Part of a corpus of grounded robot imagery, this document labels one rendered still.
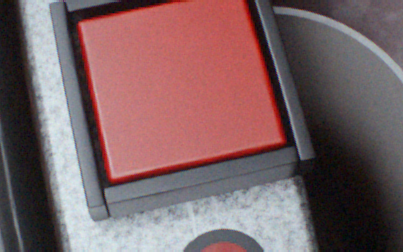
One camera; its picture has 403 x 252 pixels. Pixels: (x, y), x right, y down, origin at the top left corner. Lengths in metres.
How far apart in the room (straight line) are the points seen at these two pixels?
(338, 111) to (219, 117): 0.78
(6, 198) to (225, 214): 0.07
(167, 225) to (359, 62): 0.68
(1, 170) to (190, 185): 0.07
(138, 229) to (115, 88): 0.05
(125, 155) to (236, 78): 0.05
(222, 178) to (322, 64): 0.72
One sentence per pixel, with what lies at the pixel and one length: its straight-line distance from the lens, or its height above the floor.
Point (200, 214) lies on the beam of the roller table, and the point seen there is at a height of 0.92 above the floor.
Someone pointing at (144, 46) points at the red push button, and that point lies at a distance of 0.41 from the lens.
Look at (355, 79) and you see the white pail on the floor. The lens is 1.10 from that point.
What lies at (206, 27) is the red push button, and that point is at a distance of 0.41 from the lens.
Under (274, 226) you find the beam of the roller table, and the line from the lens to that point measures 0.40.
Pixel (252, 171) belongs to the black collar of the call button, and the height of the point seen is 0.93.
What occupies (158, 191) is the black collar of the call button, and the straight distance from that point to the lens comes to 0.39.
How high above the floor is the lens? 1.30
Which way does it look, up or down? 71 degrees down
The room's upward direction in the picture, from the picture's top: 11 degrees counter-clockwise
